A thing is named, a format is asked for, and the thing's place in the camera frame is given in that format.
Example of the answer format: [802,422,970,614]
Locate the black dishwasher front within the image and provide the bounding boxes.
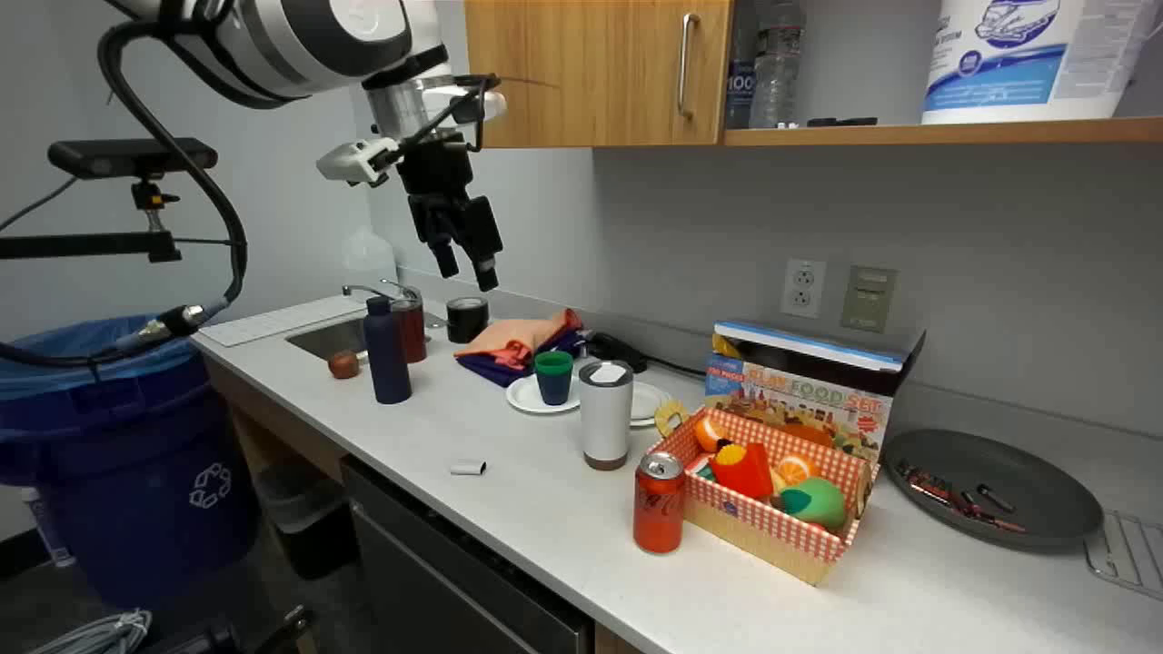
[337,455,601,654]

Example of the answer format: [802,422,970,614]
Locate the dark blue bottle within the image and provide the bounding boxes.
[363,295,418,408]

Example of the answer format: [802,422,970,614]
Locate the wooden cupboard shelf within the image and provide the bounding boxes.
[719,112,1163,151]

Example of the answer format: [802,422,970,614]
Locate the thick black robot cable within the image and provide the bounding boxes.
[0,19,254,373]

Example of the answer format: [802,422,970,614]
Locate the white cylindrical tumbler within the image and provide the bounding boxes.
[574,355,641,472]

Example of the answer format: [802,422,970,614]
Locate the round grey plate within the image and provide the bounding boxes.
[879,425,1109,558]

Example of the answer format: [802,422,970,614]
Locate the round orange toy fruit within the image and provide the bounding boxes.
[769,449,816,490]

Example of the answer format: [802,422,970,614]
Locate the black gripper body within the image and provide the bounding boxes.
[393,128,505,265]

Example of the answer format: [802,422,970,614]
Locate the small brown bowl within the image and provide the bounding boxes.
[323,346,367,383]

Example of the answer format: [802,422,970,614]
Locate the white plate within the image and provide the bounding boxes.
[502,369,587,422]

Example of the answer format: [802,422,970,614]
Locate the chrome faucet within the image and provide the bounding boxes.
[337,280,412,307]

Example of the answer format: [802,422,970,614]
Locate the wooden cupboard door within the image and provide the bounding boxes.
[463,0,736,151]

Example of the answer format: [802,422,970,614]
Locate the orange pink cloth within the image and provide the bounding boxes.
[453,305,585,373]

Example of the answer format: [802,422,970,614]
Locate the colourful play food box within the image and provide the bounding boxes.
[700,316,929,466]

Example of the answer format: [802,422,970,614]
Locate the clear plastic bag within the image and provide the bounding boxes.
[31,607,160,654]

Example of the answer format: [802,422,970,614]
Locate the beige wall switch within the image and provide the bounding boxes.
[838,263,901,338]

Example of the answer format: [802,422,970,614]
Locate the toy orange slice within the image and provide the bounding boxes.
[690,410,735,459]

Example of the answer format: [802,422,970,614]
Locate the grey ribbed drying mat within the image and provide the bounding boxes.
[1079,508,1163,603]

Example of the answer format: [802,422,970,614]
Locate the small red brown pieces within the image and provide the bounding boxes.
[905,462,1029,538]

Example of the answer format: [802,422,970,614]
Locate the small black waste bin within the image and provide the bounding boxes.
[252,462,363,585]

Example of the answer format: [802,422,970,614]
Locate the red orange toy food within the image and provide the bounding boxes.
[707,435,777,506]

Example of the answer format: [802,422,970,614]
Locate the black camera bar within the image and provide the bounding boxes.
[43,134,221,183]

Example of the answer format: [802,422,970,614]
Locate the green toy fruit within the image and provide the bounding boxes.
[773,477,851,533]

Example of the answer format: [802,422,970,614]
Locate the clear water bottle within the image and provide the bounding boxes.
[750,0,811,129]

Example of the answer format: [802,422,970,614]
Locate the orange soda can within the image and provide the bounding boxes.
[627,448,690,558]

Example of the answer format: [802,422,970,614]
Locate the dark red bottle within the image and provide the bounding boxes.
[393,287,431,366]

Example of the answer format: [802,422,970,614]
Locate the green cup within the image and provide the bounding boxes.
[530,347,578,410]

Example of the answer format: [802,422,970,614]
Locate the steel bar door handle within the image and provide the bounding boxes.
[673,7,707,123]

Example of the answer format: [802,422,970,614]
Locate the yellow tape ring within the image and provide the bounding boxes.
[649,401,695,441]

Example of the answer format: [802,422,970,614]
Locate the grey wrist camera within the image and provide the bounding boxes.
[317,134,408,189]

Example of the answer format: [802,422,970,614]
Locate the blue recycling bin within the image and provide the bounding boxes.
[0,316,266,611]

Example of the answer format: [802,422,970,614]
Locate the black cup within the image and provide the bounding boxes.
[442,295,494,346]

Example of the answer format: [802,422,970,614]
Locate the white wall outlet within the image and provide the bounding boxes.
[777,253,833,323]

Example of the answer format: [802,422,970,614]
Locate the white wipes tub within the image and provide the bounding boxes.
[918,0,1149,128]

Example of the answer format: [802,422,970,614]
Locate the steel sink basin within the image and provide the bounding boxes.
[287,316,373,363]

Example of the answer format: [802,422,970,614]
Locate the dark blue cloth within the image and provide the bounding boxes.
[463,328,587,391]

